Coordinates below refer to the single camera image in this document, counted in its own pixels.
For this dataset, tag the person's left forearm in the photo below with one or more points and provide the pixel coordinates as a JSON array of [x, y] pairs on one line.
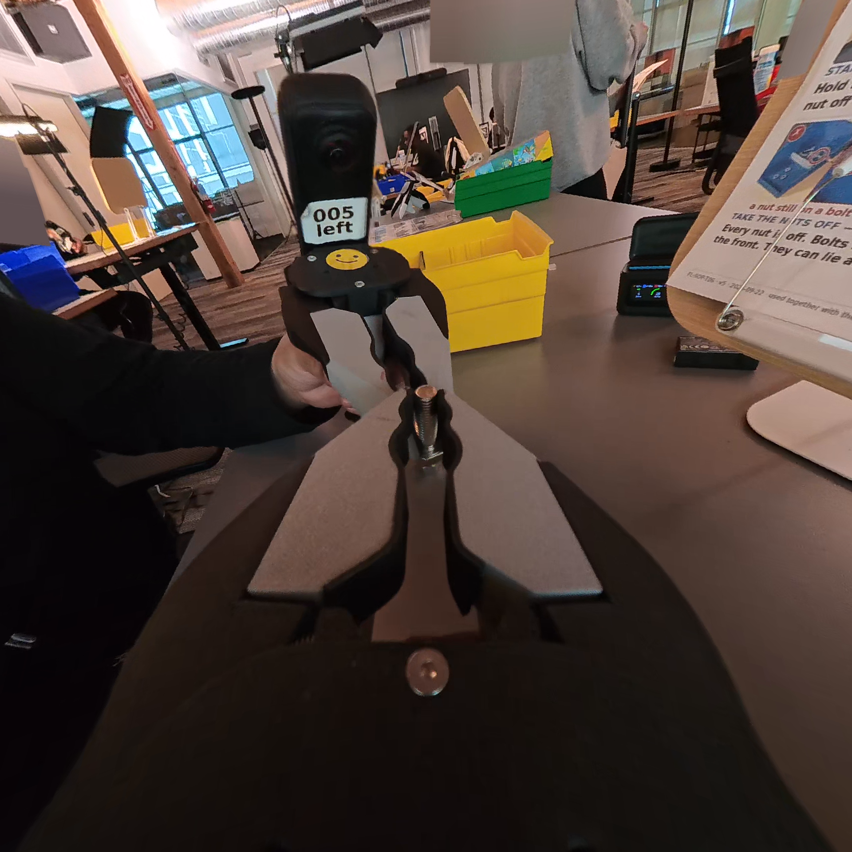
[[133, 386]]

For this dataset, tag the black office chair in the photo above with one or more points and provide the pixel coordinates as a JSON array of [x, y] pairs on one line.
[[735, 100]]

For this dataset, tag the black charging case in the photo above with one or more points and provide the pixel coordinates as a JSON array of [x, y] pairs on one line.
[[655, 246]]

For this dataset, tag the black studio light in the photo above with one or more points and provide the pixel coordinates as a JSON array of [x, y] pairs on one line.
[[333, 43]]

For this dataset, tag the brown cardboard sheet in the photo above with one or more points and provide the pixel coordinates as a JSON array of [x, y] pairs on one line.
[[462, 120]]

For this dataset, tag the person's left hand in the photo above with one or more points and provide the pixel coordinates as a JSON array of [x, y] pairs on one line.
[[299, 383]]

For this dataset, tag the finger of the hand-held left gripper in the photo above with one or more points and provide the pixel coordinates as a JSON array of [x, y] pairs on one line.
[[426, 339], [346, 359]]

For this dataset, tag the wooden support post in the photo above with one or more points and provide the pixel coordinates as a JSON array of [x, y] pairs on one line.
[[153, 126]]

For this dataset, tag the blue plastic bin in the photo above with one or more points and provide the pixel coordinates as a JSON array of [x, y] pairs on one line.
[[36, 279]]

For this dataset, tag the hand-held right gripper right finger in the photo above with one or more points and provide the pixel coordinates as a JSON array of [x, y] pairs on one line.
[[519, 526]]

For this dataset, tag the printed instruction sheet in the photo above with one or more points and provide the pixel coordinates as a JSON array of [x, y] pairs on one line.
[[785, 266]]

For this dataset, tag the yellow plastic bin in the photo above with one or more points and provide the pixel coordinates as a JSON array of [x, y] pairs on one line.
[[492, 293]]

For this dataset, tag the person's dark torso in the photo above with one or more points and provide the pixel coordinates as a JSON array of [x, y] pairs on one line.
[[60, 566]]

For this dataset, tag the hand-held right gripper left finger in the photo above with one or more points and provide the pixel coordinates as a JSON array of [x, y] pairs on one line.
[[333, 526]]

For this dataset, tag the colourful printed cards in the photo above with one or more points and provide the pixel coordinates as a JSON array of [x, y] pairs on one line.
[[519, 154]]

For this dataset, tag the black camera battery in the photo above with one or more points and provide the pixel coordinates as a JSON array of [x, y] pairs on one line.
[[715, 356]]

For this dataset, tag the black light stand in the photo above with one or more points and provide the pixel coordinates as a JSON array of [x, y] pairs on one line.
[[40, 141]]

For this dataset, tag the black display screen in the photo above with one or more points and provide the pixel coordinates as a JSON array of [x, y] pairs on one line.
[[412, 106]]

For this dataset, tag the silver bolt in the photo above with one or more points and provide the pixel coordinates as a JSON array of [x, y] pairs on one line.
[[424, 419]]

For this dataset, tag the green plastic bin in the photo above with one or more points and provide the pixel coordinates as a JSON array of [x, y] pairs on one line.
[[499, 203], [512, 174]]

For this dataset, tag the wooden desk with black legs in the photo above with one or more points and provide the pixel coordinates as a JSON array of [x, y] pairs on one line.
[[166, 241]]

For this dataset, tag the beige reflector panel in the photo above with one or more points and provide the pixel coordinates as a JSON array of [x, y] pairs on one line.
[[120, 183]]

